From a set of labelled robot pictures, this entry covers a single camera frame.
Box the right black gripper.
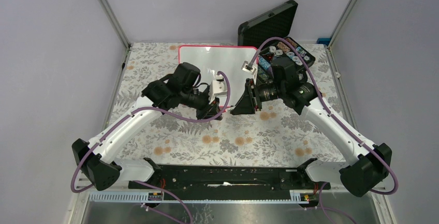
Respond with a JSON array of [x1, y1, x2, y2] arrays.
[[231, 79, 285, 116]]

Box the pink framed whiteboard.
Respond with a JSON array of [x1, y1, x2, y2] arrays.
[[178, 45, 257, 120]]

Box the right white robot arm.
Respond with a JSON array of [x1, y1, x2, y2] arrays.
[[231, 57, 394, 197]]

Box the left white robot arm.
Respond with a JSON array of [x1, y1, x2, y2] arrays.
[[70, 62, 230, 193]]

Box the open black chip case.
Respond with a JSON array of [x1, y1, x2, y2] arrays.
[[238, 0, 315, 83]]

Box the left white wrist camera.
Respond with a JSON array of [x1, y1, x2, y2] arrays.
[[208, 74, 228, 103]]

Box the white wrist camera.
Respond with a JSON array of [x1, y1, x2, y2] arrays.
[[208, 74, 228, 103], [241, 61, 258, 76]]

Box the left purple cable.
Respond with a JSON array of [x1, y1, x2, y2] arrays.
[[70, 71, 232, 193]]

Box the purple cable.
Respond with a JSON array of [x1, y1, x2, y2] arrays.
[[70, 71, 232, 193], [250, 37, 399, 196]]

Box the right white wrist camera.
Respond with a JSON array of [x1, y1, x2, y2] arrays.
[[241, 61, 258, 76]]

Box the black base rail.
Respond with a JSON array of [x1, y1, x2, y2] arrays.
[[146, 165, 331, 201]]

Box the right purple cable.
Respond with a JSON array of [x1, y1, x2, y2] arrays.
[[250, 37, 399, 196]]

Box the blue object behind frame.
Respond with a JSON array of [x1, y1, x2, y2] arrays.
[[316, 38, 331, 46]]

